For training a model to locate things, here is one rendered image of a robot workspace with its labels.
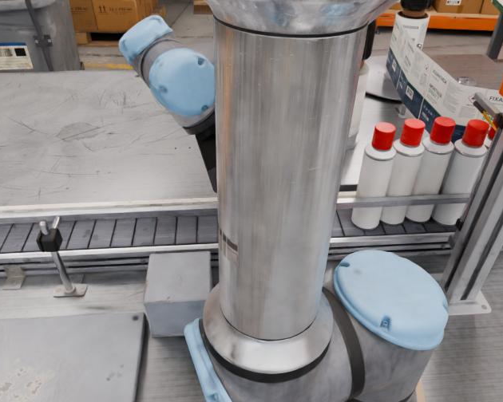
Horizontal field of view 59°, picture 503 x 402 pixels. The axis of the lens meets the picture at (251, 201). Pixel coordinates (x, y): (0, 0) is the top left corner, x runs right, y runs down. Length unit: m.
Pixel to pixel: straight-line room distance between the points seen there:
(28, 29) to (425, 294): 2.50
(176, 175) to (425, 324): 0.74
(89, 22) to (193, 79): 3.71
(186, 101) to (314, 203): 0.30
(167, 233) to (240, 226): 0.55
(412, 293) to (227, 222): 0.23
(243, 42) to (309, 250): 0.15
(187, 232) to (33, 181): 0.44
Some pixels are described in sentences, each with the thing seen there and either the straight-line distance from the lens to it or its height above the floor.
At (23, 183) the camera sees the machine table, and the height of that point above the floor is 0.83.
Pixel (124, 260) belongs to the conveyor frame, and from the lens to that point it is 0.84.
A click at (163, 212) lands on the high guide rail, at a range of 0.76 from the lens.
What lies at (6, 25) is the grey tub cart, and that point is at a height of 0.68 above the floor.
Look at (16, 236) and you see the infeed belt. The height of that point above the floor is 0.88.
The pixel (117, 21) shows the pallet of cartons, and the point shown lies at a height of 0.22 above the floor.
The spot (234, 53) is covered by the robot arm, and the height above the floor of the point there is 1.36.
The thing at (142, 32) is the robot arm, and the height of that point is 1.25.
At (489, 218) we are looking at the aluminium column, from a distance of 0.72.
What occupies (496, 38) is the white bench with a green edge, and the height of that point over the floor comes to 0.62.
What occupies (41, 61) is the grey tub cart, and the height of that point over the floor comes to 0.48.
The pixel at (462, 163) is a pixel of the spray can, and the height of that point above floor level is 1.02.
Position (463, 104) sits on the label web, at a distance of 1.01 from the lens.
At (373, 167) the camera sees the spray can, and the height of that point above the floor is 1.02.
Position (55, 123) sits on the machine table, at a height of 0.83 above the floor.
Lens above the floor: 1.45
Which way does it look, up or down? 40 degrees down
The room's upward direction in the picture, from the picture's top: straight up
